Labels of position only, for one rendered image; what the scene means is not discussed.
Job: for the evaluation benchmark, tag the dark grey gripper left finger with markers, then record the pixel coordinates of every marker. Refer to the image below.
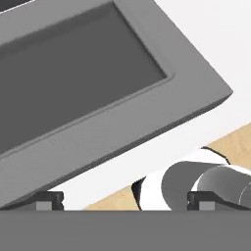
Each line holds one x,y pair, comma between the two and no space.
49,197

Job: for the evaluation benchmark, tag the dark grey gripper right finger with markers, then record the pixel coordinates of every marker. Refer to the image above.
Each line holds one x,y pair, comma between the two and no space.
199,197

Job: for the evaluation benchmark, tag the white and grey round object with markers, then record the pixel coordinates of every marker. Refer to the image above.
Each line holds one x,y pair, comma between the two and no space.
176,183

